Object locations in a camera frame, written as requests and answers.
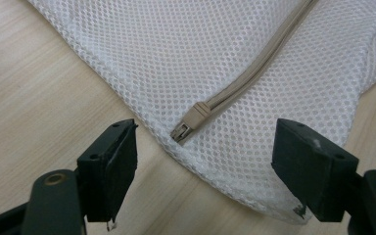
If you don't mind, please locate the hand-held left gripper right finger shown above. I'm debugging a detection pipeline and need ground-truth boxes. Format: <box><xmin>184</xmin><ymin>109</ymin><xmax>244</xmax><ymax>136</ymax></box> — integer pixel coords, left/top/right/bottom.
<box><xmin>270</xmin><ymin>117</ymin><xmax>362</xmax><ymax>223</ymax></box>

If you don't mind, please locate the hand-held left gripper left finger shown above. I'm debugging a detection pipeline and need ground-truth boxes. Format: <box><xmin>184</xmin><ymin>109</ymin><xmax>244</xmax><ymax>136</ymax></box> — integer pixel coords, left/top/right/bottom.
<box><xmin>76</xmin><ymin>117</ymin><xmax>139</xmax><ymax>231</ymax></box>

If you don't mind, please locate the white mesh laundry bag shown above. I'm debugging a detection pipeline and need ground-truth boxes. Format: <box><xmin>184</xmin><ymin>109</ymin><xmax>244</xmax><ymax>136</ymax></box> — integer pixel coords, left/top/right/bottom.
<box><xmin>25</xmin><ymin>0</ymin><xmax>376</xmax><ymax>226</ymax></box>

